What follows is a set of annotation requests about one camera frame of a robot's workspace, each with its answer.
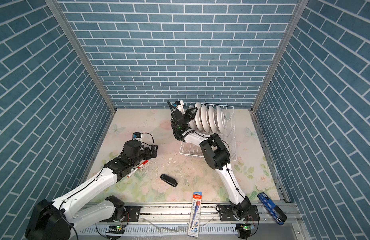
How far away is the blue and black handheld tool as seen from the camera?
27.9 inches

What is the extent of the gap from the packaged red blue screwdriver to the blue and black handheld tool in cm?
33

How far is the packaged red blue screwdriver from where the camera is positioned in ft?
2.27
